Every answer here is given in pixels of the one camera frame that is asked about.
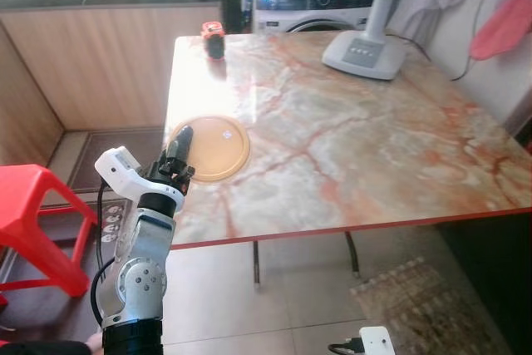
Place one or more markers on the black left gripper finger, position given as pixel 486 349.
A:
pixel 181 147

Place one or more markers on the orange round plate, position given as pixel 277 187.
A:
pixel 220 149

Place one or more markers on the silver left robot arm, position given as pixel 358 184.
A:
pixel 141 272

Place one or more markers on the dark door mat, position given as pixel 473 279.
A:
pixel 116 160

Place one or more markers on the white power strip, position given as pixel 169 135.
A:
pixel 114 220

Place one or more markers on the small orange black gadget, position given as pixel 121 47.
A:
pixel 214 41

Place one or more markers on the wooden counter cabinet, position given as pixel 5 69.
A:
pixel 100 64

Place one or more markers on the red plastic stool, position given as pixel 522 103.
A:
pixel 33 197

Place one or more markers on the orange marble table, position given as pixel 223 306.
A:
pixel 357 147

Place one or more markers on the bare person foot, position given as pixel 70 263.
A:
pixel 93 342

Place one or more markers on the white standing fan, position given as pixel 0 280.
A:
pixel 362 51

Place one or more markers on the red hanging cloth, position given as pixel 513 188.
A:
pixel 503 31

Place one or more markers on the beige patterned rug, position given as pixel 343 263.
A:
pixel 424 313

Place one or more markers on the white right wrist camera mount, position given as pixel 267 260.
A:
pixel 376 342

